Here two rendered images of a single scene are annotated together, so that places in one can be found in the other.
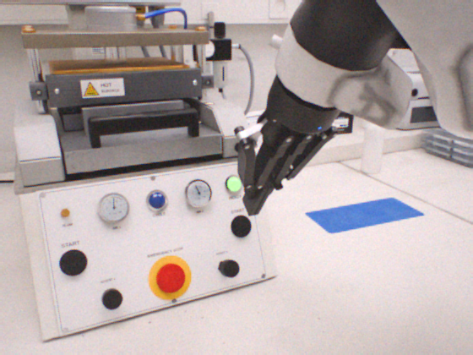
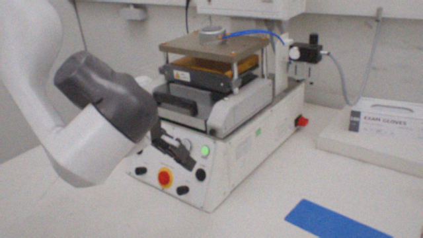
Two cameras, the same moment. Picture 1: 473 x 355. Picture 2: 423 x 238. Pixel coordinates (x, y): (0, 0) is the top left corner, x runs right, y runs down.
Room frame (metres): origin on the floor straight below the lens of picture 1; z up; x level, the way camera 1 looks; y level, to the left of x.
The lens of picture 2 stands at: (0.30, -0.71, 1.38)
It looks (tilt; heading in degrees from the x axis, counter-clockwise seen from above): 27 degrees down; 66
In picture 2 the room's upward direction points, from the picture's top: 5 degrees counter-clockwise
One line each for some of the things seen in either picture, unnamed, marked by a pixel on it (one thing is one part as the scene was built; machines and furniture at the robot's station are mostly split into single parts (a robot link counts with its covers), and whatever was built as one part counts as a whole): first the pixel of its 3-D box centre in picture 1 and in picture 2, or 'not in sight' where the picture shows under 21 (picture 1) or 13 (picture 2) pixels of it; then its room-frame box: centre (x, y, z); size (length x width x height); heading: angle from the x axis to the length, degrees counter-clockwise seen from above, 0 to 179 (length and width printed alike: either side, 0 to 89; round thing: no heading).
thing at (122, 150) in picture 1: (127, 119); (206, 91); (0.70, 0.19, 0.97); 0.30 x 0.22 x 0.08; 25
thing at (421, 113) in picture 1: (407, 96); not in sight; (1.44, -0.57, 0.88); 0.25 x 0.20 x 0.17; 19
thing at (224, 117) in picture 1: (210, 119); (240, 106); (0.74, 0.05, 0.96); 0.26 x 0.05 x 0.07; 25
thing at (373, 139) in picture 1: (372, 144); not in sight; (1.06, -0.35, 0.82); 0.05 x 0.05 x 0.14
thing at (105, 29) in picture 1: (122, 46); (225, 47); (0.78, 0.20, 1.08); 0.31 x 0.24 x 0.13; 115
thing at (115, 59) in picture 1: (120, 57); (215, 56); (0.75, 0.20, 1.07); 0.22 x 0.17 x 0.10; 115
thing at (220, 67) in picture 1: (210, 58); (303, 59); (0.96, 0.06, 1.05); 0.15 x 0.05 x 0.15; 115
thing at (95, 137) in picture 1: (145, 127); (174, 103); (0.58, 0.13, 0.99); 0.15 x 0.02 x 0.04; 115
